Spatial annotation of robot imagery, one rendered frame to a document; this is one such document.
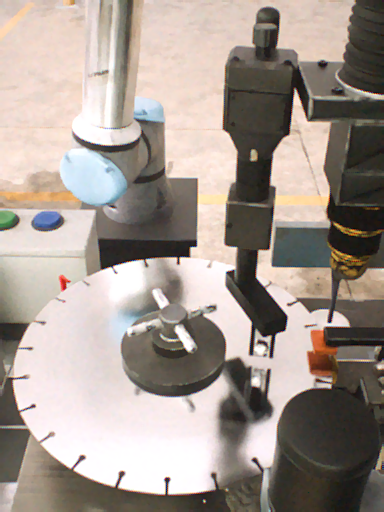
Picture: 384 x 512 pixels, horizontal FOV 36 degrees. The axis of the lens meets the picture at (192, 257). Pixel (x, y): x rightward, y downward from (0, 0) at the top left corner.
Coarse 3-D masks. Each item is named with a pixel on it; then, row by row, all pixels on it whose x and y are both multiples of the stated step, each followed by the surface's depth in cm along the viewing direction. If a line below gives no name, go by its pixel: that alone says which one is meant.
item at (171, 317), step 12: (156, 300) 61; (168, 312) 59; (180, 312) 59; (192, 312) 59; (204, 312) 60; (144, 324) 58; (156, 324) 58; (168, 324) 58; (180, 324) 58; (132, 336) 57; (168, 336) 59; (180, 336) 57; (192, 348) 55
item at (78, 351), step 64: (64, 320) 65; (128, 320) 65; (64, 384) 58; (128, 384) 58; (256, 384) 58; (320, 384) 58; (64, 448) 52; (128, 448) 52; (192, 448) 52; (256, 448) 52
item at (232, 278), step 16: (224, 80) 47; (256, 160) 50; (240, 256) 57; (256, 256) 57; (240, 272) 58; (256, 272) 58; (240, 288) 58; (256, 288) 58; (240, 304) 58; (256, 304) 56; (272, 304) 56; (256, 320) 56; (272, 320) 54; (272, 336) 57; (272, 352) 58
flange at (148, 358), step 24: (144, 336) 62; (192, 336) 60; (216, 336) 62; (144, 360) 59; (168, 360) 59; (192, 360) 59; (216, 360) 59; (144, 384) 58; (168, 384) 57; (192, 384) 57
